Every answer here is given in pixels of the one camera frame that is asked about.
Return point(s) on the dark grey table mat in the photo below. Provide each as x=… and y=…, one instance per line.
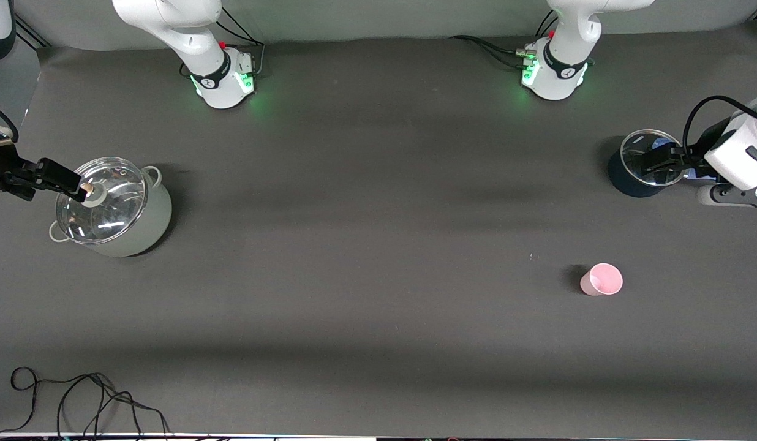
x=378, y=245

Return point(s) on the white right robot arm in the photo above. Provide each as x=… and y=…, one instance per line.
x=182, y=30

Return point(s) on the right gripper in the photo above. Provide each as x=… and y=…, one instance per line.
x=0, y=170

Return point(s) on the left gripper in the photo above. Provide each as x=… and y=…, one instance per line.
x=696, y=153

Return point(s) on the glass lid blue knob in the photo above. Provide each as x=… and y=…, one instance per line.
x=636, y=144

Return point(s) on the pale green cooking pot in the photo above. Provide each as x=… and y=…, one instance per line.
x=153, y=228

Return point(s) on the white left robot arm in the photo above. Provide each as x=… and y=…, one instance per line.
x=562, y=70

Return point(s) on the pink plastic cup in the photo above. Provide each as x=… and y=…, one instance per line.
x=602, y=280

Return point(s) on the black metal frame rail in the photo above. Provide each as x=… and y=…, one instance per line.
x=32, y=35

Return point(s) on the glass pot lid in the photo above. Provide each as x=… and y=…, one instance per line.
x=112, y=214

